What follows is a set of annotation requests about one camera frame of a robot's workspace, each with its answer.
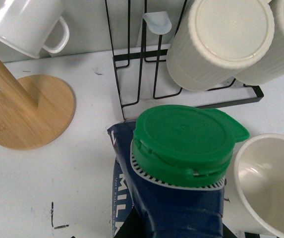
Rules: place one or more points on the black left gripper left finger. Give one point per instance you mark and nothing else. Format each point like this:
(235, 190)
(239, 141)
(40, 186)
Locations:
(133, 227)

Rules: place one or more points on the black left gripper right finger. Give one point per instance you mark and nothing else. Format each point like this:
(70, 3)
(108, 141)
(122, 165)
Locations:
(231, 233)

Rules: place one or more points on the blue white milk carton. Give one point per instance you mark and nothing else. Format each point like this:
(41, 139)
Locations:
(174, 159)

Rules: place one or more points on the cream mug black handle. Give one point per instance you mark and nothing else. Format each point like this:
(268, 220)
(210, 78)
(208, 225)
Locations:
(259, 183)

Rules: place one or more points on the wooden mug tree stand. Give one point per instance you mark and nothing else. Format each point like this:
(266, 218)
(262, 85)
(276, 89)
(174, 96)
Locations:
(34, 110)

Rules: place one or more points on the right cream ribbed mug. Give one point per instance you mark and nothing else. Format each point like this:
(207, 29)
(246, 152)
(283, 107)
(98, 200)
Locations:
(271, 65)

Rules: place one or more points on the cream ribbed mug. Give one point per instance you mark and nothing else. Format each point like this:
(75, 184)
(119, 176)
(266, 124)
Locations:
(271, 65)
(217, 39)

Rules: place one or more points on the left cream ribbed mug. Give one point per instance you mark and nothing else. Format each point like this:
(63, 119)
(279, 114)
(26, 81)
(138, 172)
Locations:
(217, 39)

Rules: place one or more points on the white enamel mug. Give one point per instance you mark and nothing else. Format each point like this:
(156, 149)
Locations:
(25, 25)

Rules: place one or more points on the black wire cup rack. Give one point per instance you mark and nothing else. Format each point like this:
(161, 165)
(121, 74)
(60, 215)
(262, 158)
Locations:
(142, 79)

